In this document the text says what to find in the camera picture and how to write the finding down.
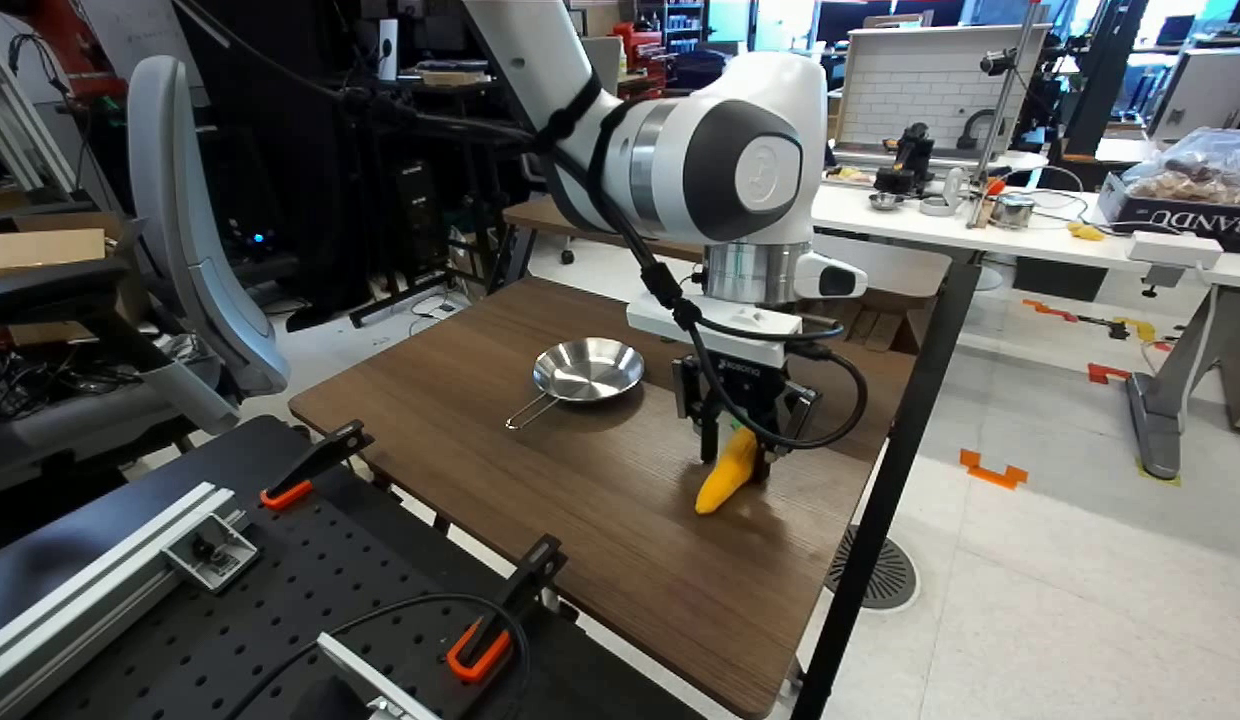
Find black orange bar clamp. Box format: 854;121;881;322
439;533;572;690
257;421;377;518

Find white workbench desk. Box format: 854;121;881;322
807;165;1240;485

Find grey high-back chair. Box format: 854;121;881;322
120;51;291;402

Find small steel frying pan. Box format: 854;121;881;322
499;331;647;437

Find black perforated breadboard plate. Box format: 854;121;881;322
0;413;705;720

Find long aluminium extrusion rail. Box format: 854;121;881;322
0;476;240;720

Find raised wooden shelf board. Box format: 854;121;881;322
499;190;957;311

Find silver corner bracket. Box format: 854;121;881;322
162;513;265;598

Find thin black looped cable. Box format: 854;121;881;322
224;593;534;720

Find white board panel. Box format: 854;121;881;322
822;20;1053;174

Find short aluminium extrusion rail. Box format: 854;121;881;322
310;627;445;720

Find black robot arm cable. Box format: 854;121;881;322
172;0;874;457

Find grey tilted monitor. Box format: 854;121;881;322
1149;46;1240;150

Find camera on thin stand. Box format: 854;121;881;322
968;46;1039;227

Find small black desktop device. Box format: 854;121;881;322
872;121;938;206

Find black metal table leg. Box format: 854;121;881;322
792;253;984;720

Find flat cardboard box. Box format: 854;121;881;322
0;226;111;278

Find round floor drain grate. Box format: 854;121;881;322
854;536;925;616

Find black printed storage box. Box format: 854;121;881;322
1096;127;1240;258

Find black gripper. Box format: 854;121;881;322
672;352;822;492

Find orange carrot plush toy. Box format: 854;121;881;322
693;426;763;519

